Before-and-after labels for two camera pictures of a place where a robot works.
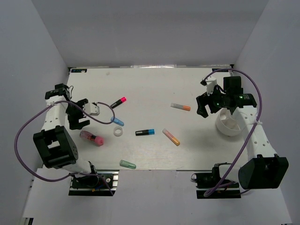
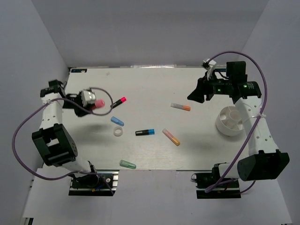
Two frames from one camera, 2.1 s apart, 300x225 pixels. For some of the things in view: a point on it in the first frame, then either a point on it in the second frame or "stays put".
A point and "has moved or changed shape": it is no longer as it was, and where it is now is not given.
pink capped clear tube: (98, 139) has moved or changed shape
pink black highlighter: (121, 101) stays put
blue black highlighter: (150, 131) stays put
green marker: (124, 163) stays put
